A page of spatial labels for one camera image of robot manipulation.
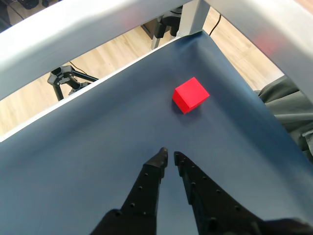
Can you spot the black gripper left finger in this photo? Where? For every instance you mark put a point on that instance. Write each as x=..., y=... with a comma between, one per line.
x=146, y=186

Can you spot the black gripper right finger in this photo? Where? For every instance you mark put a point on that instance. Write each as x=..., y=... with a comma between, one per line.
x=207, y=203

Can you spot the red cube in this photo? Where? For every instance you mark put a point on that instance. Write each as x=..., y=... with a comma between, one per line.
x=190, y=95

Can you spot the dark blue mat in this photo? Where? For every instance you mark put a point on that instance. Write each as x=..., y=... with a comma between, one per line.
x=97, y=147

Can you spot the person's leg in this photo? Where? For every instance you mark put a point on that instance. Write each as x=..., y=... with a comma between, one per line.
x=288, y=105

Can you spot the black tripod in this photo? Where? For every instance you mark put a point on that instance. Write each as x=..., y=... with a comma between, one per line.
x=60, y=76

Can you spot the white metal frame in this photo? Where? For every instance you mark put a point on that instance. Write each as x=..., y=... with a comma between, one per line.
x=73, y=29

